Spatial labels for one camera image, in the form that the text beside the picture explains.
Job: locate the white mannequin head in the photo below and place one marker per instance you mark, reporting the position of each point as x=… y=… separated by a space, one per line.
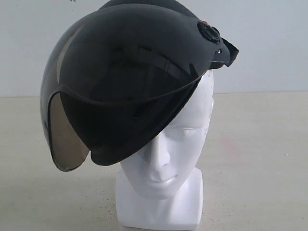
x=160 y=187

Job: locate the black helmet with tinted visor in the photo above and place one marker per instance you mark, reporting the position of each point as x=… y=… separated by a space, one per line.
x=119 y=75

